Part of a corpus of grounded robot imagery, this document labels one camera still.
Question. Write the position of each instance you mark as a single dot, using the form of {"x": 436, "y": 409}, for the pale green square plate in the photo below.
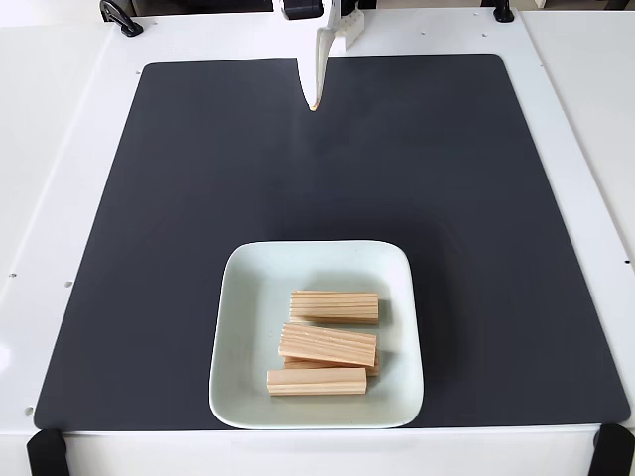
{"x": 248, "y": 307}

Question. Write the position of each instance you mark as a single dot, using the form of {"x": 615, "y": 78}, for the grooved wooden block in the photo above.
{"x": 335, "y": 306}
{"x": 373, "y": 368}
{"x": 327, "y": 344}

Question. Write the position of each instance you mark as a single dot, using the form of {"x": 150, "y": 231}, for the black table mat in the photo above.
{"x": 149, "y": 248}

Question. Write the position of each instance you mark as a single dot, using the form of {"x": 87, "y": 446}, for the wooden block marked two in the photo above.
{"x": 317, "y": 383}

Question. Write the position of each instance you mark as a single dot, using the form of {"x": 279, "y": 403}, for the black table clamp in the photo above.
{"x": 503, "y": 14}
{"x": 133, "y": 30}

